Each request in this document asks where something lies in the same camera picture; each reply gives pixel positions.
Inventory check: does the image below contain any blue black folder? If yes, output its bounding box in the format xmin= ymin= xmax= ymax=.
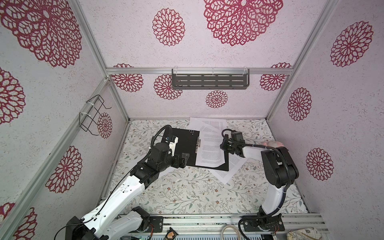
xmin=161 ymin=128 xmax=229 ymax=171

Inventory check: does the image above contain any printed paper sheet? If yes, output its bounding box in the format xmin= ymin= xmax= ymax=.
xmin=189 ymin=118 xmax=228 ymax=132
xmin=209 ymin=155 xmax=247 ymax=185
xmin=195 ymin=125 xmax=225 ymax=169

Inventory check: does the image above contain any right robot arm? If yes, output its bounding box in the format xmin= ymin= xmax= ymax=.
xmin=220 ymin=138 xmax=299 ymax=220

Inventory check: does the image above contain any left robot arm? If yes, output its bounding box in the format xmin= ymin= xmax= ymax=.
xmin=62 ymin=143 xmax=190 ymax=240

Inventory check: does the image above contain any metal folder clip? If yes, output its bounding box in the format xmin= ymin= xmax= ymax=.
xmin=195 ymin=137 xmax=201 ymax=154

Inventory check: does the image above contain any printed paper sheet back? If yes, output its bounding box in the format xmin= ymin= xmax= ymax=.
xmin=189 ymin=118 xmax=228 ymax=132

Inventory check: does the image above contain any pink plush toy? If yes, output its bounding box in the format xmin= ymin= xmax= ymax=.
xmin=263 ymin=141 xmax=285 ymax=148

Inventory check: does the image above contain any patterned cloth bag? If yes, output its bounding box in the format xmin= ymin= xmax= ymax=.
xmin=287 ymin=228 xmax=323 ymax=240

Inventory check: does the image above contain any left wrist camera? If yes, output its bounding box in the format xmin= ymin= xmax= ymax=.
xmin=169 ymin=136 xmax=179 ymax=157

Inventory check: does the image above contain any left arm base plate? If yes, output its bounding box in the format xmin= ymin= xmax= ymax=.
xmin=132 ymin=216 xmax=164 ymax=234

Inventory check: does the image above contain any grey wall shelf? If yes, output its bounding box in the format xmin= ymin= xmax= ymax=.
xmin=171 ymin=69 xmax=250 ymax=90

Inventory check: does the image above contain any black wire wall rack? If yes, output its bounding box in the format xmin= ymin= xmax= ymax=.
xmin=78 ymin=95 xmax=111 ymax=136

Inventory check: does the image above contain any white cable loop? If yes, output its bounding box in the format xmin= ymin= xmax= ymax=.
xmin=220 ymin=224 xmax=242 ymax=240

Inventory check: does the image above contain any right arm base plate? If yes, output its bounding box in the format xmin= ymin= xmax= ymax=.
xmin=242 ymin=214 xmax=286 ymax=232

